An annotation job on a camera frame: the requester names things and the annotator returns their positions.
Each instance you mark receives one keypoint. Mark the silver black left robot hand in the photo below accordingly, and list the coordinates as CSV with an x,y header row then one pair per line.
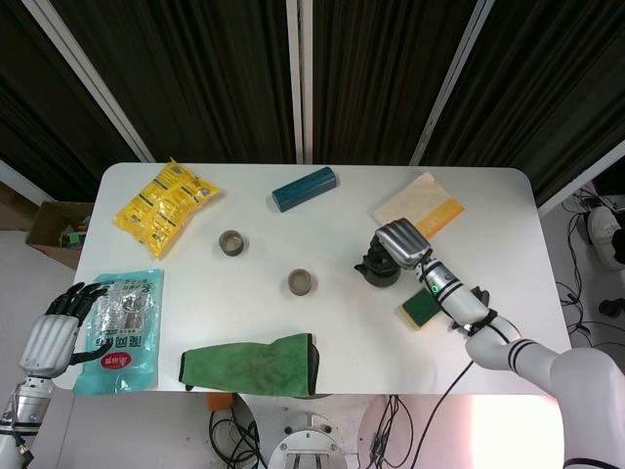
x,y
49,342

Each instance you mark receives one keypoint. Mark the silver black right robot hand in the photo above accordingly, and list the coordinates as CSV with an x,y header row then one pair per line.
x,y
405,242

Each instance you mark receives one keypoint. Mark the black teapot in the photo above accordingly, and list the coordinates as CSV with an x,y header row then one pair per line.
x,y
383,278

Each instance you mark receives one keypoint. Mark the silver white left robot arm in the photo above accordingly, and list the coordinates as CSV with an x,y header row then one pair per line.
x,y
27,415

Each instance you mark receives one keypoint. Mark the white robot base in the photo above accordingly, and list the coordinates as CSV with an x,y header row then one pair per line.
x,y
305,444

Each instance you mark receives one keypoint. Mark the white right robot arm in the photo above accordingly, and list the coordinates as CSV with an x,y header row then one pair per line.
x,y
493,342

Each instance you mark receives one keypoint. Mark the cream and yellow booklet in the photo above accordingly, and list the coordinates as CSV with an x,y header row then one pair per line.
x,y
420,200

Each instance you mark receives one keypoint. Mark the green and yellow sponge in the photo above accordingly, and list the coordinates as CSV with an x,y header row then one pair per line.
x,y
420,308

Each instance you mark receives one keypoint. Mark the teal long plastic case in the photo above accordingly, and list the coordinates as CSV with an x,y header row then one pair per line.
x,y
303,190

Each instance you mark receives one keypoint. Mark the dark ceramic teacup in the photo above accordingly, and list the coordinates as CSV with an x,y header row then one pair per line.
x,y
300,289
232,251

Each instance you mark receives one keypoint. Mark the cardboard box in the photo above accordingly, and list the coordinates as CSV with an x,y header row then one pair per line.
x,y
49,225

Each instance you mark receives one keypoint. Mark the yellow snack bag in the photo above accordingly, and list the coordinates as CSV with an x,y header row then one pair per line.
x,y
161,205

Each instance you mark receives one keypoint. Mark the orange object under table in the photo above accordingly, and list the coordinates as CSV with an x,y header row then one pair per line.
x,y
218,401

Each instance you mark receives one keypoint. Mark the white rounded device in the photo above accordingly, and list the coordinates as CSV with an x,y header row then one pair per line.
x,y
605,229

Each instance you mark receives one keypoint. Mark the small black floor object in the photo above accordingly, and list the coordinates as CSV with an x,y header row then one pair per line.
x,y
612,307

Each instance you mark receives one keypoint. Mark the white partition frame post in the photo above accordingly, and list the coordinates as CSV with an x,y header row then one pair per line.
x,y
88,78
299,78
581,183
451,83

